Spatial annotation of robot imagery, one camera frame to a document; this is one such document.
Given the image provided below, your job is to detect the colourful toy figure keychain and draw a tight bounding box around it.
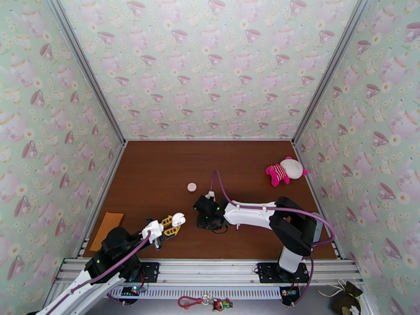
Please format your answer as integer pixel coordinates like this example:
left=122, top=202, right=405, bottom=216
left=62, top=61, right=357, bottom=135
left=211, top=298, right=234, bottom=312

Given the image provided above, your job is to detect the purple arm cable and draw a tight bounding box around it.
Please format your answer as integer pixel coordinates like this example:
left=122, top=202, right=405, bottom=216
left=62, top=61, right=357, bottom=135
left=44, top=230, right=152, bottom=315
left=209, top=170, right=335, bottom=307

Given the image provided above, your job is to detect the blue-grey glasses case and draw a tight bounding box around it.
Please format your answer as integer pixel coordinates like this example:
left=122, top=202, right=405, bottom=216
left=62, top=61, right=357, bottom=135
left=310, top=212, right=324, bottom=244

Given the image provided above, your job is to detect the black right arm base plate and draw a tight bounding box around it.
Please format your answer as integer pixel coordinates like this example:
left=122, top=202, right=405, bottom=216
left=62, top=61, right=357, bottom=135
left=255, top=262, right=311, bottom=285

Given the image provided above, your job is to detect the aluminium corner post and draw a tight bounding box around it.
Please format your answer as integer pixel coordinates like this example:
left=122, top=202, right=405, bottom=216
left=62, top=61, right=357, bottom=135
left=292, top=0, right=376, bottom=144
left=44, top=0, right=127, bottom=144

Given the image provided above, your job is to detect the red carabiner clip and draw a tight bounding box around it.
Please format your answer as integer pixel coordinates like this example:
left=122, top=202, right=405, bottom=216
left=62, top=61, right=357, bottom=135
left=177, top=296, right=202, bottom=311

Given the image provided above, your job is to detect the aluminium frame rail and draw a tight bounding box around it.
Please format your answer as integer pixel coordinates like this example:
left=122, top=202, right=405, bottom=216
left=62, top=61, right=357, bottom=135
left=54, top=258, right=365, bottom=287

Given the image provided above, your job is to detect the white slotted cable duct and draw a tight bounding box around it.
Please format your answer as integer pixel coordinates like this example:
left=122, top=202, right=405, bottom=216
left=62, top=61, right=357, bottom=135
left=62, top=286, right=283, bottom=300

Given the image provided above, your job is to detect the pink and white plush toy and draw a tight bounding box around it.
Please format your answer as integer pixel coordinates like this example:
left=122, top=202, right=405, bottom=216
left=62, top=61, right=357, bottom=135
left=265, top=156, right=309, bottom=187

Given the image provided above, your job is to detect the orange flat pouch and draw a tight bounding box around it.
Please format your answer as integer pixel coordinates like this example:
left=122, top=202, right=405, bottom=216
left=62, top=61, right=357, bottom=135
left=89, top=212, right=125, bottom=252

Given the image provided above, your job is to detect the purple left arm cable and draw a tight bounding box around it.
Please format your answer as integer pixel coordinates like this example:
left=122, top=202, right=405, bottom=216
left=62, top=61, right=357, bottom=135
left=44, top=230, right=152, bottom=315

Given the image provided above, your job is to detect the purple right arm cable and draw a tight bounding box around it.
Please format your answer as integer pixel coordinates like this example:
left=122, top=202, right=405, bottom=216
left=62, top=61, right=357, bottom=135
left=209, top=170, right=335, bottom=307

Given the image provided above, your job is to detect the dark brown drawstring pouch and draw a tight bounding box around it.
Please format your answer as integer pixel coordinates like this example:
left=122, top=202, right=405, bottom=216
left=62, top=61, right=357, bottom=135
left=316, top=279, right=363, bottom=315

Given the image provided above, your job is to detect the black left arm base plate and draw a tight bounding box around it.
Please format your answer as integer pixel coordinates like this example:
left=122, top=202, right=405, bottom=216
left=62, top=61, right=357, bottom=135
left=131, top=262, right=161, bottom=285

